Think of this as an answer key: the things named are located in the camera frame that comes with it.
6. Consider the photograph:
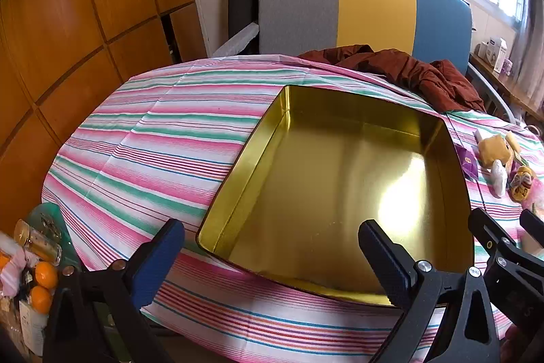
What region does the gold tin box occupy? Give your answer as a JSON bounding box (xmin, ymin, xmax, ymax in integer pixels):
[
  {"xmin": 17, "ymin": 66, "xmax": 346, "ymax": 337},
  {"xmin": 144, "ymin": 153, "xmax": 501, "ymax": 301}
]
[{"xmin": 195, "ymin": 84, "xmax": 476, "ymax": 308}]

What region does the yellow knitted pouch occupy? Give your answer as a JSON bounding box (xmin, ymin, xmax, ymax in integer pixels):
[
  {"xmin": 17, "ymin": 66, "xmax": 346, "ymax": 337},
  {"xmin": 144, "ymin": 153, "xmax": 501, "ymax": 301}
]
[{"xmin": 510, "ymin": 166, "xmax": 535, "ymax": 202}]

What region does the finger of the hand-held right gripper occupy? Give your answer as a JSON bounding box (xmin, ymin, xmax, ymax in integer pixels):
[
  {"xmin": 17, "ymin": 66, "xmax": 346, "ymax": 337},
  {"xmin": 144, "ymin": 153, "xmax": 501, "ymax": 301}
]
[
  {"xmin": 519, "ymin": 209, "xmax": 544, "ymax": 238},
  {"xmin": 467, "ymin": 208, "xmax": 521, "ymax": 264}
]

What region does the orange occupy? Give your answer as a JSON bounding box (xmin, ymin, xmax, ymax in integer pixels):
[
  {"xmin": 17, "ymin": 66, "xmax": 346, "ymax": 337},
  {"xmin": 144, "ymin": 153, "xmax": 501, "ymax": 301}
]
[
  {"xmin": 29, "ymin": 285, "xmax": 54, "ymax": 313},
  {"xmin": 34, "ymin": 261, "xmax": 59, "ymax": 288}
]

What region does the green plastic plate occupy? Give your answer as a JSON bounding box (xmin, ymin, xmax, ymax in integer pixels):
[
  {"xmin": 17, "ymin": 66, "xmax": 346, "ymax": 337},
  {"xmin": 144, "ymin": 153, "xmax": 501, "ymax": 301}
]
[{"xmin": 30, "ymin": 201, "xmax": 81, "ymax": 266}]

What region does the sheer patterned curtain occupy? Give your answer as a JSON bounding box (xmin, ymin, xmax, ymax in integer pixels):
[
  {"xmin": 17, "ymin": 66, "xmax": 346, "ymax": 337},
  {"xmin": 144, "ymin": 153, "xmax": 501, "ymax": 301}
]
[{"xmin": 508, "ymin": 0, "xmax": 544, "ymax": 113}]

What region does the white plastic item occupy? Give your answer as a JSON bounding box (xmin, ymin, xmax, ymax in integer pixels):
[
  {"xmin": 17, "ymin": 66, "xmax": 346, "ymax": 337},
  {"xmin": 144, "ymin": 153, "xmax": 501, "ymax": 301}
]
[{"xmin": 489, "ymin": 161, "xmax": 508, "ymax": 197}]

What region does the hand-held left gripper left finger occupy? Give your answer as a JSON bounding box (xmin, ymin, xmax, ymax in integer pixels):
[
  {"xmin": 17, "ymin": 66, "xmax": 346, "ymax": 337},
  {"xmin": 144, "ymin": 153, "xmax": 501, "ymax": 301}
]
[{"xmin": 42, "ymin": 218, "xmax": 185, "ymax": 363}]

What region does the person's right hand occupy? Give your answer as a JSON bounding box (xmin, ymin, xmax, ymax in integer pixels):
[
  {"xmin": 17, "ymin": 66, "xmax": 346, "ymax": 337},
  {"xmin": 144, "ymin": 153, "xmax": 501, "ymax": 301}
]
[{"xmin": 501, "ymin": 325, "xmax": 544, "ymax": 363}]

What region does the wooden wardrobe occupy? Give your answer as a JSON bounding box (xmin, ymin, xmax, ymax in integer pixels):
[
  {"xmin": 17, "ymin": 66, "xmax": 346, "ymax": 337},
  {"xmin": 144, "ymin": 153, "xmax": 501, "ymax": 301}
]
[{"xmin": 0, "ymin": 0, "xmax": 209, "ymax": 228}]

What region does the pink white plastic bag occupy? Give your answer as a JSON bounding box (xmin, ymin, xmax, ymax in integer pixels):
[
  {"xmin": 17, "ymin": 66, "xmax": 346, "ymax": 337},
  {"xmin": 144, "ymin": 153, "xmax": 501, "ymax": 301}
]
[{"xmin": 0, "ymin": 233, "xmax": 39, "ymax": 296}]

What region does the large tan sponge block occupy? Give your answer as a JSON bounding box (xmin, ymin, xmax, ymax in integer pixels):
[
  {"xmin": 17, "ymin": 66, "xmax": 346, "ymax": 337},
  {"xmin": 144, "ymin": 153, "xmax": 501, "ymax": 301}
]
[{"xmin": 478, "ymin": 135, "xmax": 511, "ymax": 167}]

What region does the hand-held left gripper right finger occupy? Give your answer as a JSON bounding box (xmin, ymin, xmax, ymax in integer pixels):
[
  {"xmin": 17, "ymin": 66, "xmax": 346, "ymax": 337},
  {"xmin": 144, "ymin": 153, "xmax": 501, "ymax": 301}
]
[{"xmin": 358, "ymin": 219, "xmax": 502, "ymax": 363}]

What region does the brown jacket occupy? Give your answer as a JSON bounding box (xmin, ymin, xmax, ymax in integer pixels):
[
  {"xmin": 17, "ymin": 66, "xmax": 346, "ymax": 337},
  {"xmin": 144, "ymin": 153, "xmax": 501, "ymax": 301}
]
[{"xmin": 297, "ymin": 44, "xmax": 487, "ymax": 114}]

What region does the purple packet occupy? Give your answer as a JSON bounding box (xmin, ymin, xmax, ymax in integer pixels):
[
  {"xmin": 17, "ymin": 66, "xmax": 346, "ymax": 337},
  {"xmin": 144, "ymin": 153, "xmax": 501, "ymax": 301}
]
[{"xmin": 457, "ymin": 146, "xmax": 479, "ymax": 182}]

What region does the grey yellow blue chair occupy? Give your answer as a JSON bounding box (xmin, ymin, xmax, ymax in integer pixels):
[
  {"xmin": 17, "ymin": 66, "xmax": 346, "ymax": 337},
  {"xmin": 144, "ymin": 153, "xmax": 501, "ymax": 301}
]
[{"xmin": 257, "ymin": 0, "xmax": 521, "ymax": 126}]

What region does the wooden desk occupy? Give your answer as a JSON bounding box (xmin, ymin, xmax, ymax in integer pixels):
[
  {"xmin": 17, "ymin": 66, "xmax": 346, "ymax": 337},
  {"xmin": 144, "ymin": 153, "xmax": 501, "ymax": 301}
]
[{"xmin": 467, "ymin": 52, "xmax": 544, "ymax": 121}]

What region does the striped tablecloth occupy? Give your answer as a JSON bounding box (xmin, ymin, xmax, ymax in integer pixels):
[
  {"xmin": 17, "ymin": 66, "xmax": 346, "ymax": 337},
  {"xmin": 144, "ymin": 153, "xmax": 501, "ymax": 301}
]
[{"xmin": 40, "ymin": 52, "xmax": 544, "ymax": 363}]

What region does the white carton box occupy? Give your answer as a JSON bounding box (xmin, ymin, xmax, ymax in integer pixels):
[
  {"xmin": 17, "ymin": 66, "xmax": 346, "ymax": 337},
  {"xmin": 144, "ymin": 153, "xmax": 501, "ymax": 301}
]
[{"xmin": 478, "ymin": 37, "xmax": 508, "ymax": 73}]

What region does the glass bottle gold cap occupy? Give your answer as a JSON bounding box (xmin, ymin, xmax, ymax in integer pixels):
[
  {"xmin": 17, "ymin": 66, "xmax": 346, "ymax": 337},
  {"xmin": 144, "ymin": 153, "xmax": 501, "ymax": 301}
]
[{"xmin": 14, "ymin": 219, "xmax": 64, "ymax": 267}]

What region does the white plastic sheet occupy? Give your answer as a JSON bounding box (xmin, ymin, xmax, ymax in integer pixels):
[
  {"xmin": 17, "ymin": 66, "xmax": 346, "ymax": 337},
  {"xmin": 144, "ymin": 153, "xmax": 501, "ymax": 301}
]
[{"xmin": 212, "ymin": 23, "xmax": 260, "ymax": 57}]

